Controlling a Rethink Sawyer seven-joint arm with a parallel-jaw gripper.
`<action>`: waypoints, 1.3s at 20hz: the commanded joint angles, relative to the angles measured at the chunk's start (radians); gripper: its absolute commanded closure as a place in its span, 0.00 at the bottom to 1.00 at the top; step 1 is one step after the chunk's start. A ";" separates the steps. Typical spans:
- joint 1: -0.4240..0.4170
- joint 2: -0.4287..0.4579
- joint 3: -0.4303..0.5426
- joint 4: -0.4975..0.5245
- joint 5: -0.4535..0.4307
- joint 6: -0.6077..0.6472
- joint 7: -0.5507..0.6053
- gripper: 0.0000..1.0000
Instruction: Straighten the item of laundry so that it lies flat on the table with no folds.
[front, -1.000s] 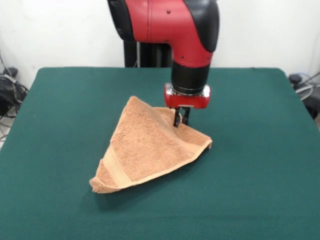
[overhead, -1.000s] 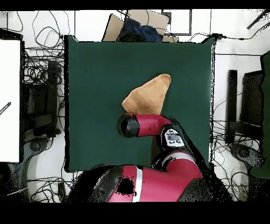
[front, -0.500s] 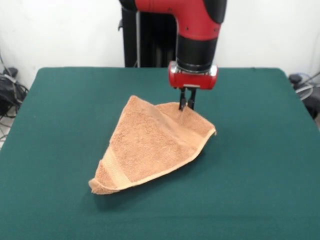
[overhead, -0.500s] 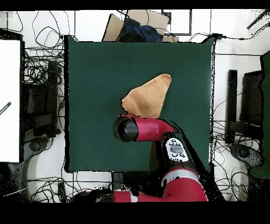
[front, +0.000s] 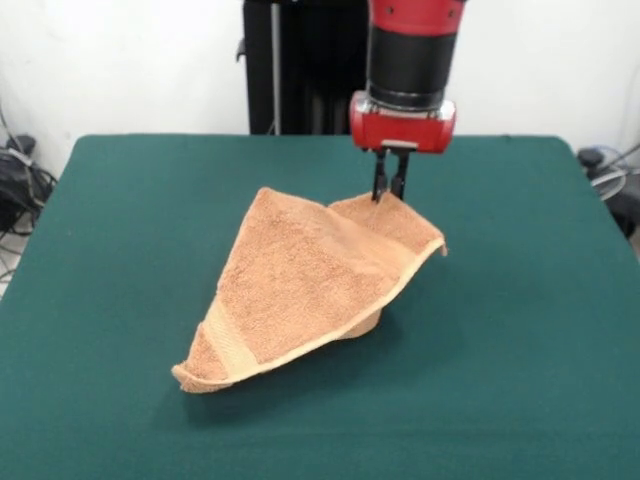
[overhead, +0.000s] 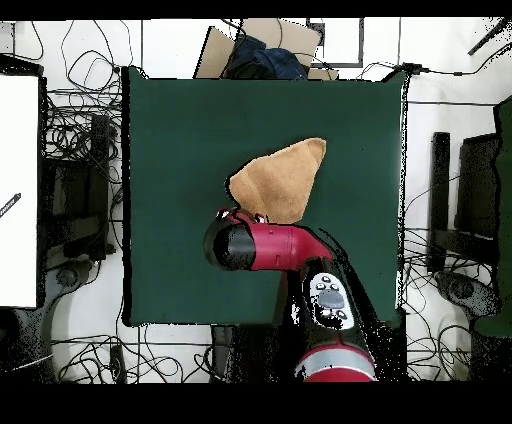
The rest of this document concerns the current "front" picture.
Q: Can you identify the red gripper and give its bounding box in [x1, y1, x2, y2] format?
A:
[348, 90, 458, 204]

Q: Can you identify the orange terry towel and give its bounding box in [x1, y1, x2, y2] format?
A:
[170, 185, 449, 396]

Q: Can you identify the dark green table cloth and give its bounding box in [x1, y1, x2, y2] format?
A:
[0, 133, 640, 480]

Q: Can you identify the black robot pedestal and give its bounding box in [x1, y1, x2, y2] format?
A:
[235, 0, 374, 136]

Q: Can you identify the black cable tangle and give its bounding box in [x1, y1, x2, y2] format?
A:
[0, 99, 59, 296]

